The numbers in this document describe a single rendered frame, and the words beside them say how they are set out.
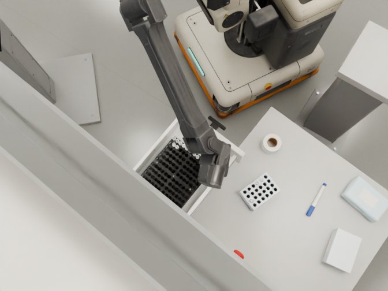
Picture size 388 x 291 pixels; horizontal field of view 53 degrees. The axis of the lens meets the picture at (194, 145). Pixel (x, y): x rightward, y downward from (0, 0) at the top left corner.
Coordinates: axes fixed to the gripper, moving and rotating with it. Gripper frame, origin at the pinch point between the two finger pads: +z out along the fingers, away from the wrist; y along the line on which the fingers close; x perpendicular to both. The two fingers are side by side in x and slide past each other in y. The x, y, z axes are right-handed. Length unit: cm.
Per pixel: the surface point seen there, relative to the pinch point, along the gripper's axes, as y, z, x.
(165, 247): 26, -102, -3
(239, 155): -5.2, 5.0, 6.9
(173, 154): -2.7, 6.2, -15.5
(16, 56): -46, 39, -99
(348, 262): 24, 16, 49
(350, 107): -46, 50, 58
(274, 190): 2.5, 20.6, 22.2
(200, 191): 7.7, 12.7, -4.8
